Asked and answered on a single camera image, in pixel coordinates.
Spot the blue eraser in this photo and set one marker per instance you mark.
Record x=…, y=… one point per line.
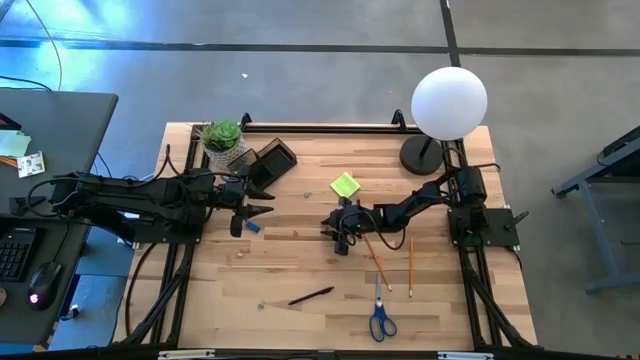
x=253, y=226

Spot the white metal bracket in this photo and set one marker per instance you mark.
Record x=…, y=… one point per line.
x=185, y=354
x=465, y=356

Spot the white power box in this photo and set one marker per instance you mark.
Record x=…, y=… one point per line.
x=131, y=215

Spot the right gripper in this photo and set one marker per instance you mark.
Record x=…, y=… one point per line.
x=345, y=220

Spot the potted green succulent plant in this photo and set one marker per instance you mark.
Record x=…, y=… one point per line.
x=222, y=135

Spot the grey office desk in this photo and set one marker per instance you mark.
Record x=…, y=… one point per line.
x=65, y=130

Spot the pale green paper note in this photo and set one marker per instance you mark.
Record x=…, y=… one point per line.
x=14, y=144

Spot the black aluminium table frame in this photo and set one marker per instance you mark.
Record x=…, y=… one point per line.
x=325, y=129

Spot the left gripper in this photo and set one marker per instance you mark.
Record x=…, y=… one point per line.
x=232, y=197

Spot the black clip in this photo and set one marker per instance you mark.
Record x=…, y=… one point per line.
x=19, y=206

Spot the black computer mouse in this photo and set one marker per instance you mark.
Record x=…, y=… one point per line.
x=45, y=285

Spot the black pen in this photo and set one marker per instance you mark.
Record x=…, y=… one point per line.
x=310, y=296

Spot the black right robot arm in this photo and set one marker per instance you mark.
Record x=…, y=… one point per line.
x=415, y=200

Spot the small printed card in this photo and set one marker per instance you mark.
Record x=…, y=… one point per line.
x=31, y=165

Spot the orange pencil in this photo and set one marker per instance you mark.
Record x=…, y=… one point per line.
x=411, y=267
x=377, y=265

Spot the black mesh desk organizer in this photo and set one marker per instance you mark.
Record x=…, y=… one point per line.
x=275, y=160

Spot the white globe lamp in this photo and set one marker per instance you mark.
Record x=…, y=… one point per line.
x=450, y=102

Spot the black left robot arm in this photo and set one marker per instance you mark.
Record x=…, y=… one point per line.
x=150, y=200

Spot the blue grey metal cart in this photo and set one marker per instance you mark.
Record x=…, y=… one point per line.
x=612, y=282

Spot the black keyboard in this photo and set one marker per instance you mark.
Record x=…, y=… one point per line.
x=15, y=252

